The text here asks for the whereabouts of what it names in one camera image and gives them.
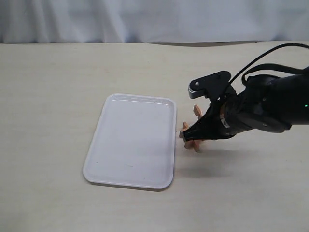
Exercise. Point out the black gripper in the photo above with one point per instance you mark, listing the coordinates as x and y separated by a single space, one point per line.
221 121

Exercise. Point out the wooden notched piece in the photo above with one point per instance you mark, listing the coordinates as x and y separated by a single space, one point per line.
197 111
196 145
188 144

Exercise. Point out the white plastic tray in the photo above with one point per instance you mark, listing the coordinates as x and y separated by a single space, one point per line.
134 143

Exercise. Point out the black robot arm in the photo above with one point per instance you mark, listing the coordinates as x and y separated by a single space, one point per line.
275 98

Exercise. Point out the white backdrop curtain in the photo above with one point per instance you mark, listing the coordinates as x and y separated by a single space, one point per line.
152 21

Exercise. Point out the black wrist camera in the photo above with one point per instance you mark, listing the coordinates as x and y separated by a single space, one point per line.
212 86

